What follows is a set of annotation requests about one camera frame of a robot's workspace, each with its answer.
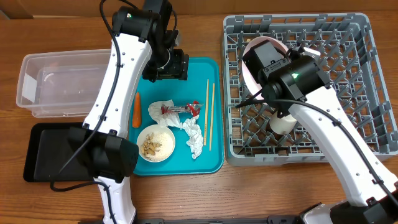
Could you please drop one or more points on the small bowl with food scraps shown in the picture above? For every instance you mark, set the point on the small bowl with food scraps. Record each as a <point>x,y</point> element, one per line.
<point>156,143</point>

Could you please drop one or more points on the red snack wrapper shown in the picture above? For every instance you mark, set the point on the red snack wrapper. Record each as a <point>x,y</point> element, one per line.
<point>192,108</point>

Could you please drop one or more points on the white cup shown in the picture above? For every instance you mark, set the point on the white cup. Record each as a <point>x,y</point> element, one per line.
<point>282,125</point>

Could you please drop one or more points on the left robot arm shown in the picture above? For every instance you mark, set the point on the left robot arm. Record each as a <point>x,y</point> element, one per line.
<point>142,48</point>

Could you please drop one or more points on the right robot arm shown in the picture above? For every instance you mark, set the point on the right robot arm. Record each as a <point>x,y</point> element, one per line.
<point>292,82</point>

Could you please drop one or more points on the left wooden chopstick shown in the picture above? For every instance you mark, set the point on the left wooden chopstick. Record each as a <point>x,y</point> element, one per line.
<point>206,112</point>

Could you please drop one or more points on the black plastic tray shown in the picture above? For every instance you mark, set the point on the black plastic tray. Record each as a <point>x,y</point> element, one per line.
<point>47,151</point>

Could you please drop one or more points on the large pink plate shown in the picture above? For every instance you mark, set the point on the large pink plate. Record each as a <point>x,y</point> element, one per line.
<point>277,52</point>

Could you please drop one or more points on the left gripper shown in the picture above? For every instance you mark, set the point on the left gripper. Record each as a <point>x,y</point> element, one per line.
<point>178,68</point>

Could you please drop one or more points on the grey dishwasher rack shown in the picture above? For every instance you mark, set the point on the grey dishwasher rack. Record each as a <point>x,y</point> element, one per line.
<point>345,48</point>

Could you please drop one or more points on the teal plastic tray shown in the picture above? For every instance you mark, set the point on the teal plastic tray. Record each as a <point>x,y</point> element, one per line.
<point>182,92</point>

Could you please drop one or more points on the white tissue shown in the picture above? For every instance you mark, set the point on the white tissue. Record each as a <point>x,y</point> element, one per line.
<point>167,119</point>
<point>193,131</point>

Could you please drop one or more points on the clear plastic bin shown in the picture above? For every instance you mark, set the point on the clear plastic bin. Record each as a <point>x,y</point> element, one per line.
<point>61,84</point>

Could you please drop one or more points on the orange carrot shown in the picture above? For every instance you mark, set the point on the orange carrot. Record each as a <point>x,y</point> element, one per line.
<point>137,117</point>

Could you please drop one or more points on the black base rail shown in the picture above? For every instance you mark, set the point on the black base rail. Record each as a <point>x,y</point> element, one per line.
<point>273,219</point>

